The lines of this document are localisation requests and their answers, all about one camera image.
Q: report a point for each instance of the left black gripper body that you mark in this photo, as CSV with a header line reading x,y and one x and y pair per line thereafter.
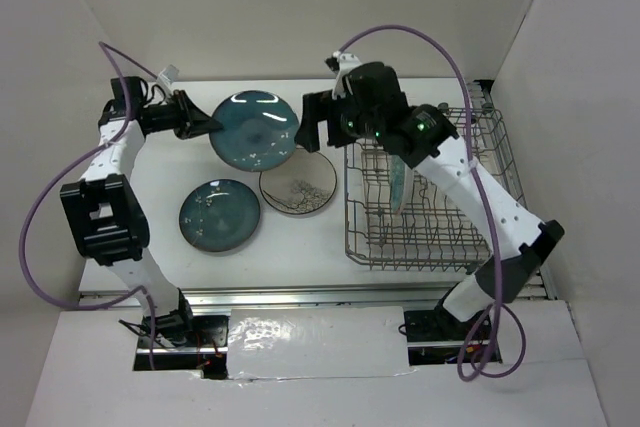
x,y
166,117

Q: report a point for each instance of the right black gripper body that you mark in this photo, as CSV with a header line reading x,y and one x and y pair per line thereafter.
x,y
362,124

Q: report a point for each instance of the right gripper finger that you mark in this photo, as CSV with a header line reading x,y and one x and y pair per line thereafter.
x,y
315,109
336,136

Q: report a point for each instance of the dark teal plate top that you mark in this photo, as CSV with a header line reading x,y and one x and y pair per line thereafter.
x,y
258,130

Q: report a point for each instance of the dark teal plate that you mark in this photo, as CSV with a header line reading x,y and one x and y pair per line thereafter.
x,y
258,130
219,216

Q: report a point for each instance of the red teal floral plate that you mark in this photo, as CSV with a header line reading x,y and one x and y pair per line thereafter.
x,y
401,179

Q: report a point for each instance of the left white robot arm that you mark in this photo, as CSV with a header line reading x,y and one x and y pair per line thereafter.
x,y
105,217

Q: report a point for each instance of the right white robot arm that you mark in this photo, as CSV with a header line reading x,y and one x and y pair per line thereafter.
x,y
519,241

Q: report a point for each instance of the patterned plate under stack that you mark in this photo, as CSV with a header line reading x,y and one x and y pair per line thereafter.
x,y
302,185

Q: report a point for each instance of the dark teal plate left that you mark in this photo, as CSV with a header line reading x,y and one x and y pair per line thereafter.
x,y
219,216

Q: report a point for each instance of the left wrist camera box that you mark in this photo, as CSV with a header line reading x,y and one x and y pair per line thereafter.
x,y
167,77

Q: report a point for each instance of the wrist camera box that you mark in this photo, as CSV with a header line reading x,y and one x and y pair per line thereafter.
x,y
167,77
340,64

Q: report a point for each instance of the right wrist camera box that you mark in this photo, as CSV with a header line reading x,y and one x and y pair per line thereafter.
x,y
340,64

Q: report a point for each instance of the grey wire dish rack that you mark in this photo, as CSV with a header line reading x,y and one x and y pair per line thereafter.
x,y
430,233

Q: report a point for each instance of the aluminium mounting rail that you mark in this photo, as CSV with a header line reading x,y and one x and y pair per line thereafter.
x,y
290,259

